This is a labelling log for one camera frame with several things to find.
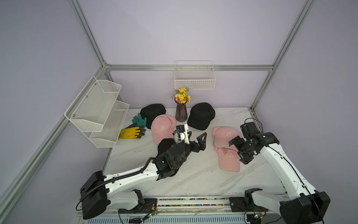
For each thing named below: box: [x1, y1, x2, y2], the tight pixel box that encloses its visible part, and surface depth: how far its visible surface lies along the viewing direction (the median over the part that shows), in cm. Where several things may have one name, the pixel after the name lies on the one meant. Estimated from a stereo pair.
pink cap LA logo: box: [213, 147, 241, 173], surface depth 89 cm
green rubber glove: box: [131, 113, 147, 129], surface depth 112 cm
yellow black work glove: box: [118, 123, 146, 140], surface depth 104 cm
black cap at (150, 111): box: [139, 103, 167, 130], surface depth 113 cm
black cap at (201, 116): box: [187, 102, 216, 131], surface depth 113 cm
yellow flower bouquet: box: [170, 87, 191, 104], surface depth 97 cm
